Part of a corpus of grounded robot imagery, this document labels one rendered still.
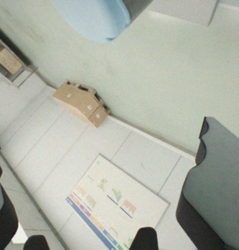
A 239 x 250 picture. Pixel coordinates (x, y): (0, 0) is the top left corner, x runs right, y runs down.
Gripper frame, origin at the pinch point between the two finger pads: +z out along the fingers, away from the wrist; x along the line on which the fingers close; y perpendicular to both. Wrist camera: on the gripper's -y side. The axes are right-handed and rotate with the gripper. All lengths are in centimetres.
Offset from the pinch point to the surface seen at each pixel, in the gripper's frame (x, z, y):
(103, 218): -24, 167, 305
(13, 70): -269, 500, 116
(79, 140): -84, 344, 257
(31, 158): -224, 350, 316
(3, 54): -275, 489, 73
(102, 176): -26, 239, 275
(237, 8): 26.1, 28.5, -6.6
